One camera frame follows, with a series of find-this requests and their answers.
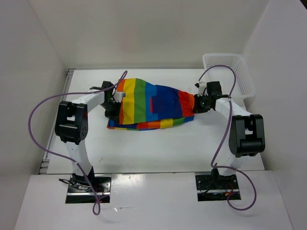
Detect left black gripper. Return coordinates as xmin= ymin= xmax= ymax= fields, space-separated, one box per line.
xmin=100 ymin=100 xmax=122 ymax=124

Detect rainbow striped shorts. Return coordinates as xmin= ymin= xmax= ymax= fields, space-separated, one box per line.
xmin=107 ymin=79 xmax=195 ymax=131

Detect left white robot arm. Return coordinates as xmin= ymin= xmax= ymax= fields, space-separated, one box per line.
xmin=55 ymin=81 xmax=126 ymax=192

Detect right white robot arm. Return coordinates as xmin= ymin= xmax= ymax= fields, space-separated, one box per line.
xmin=193 ymin=81 xmax=265 ymax=188

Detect white plastic basket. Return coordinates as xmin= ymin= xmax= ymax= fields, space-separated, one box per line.
xmin=202 ymin=53 xmax=256 ymax=100

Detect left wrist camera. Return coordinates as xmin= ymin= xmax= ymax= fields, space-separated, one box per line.
xmin=113 ymin=92 xmax=126 ymax=103

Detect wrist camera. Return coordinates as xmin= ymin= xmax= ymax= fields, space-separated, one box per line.
xmin=113 ymin=92 xmax=126 ymax=103
xmin=195 ymin=81 xmax=207 ymax=96

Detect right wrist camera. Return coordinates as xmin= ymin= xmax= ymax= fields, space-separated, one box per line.
xmin=195 ymin=81 xmax=207 ymax=96

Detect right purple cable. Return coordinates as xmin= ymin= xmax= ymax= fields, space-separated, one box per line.
xmin=198 ymin=64 xmax=257 ymax=211

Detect purple cable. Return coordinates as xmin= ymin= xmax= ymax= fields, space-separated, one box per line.
xmin=28 ymin=70 xmax=128 ymax=215
xmin=198 ymin=64 xmax=257 ymax=211

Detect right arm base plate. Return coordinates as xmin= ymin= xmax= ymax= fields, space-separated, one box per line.
xmin=195 ymin=172 xmax=241 ymax=202

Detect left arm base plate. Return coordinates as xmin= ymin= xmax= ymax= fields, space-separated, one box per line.
xmin=59 ymin=174 xmax=112 ymax=204

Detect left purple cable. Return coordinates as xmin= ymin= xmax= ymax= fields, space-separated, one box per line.
xmin=28 ymin=70 xmax=128 ymax=215

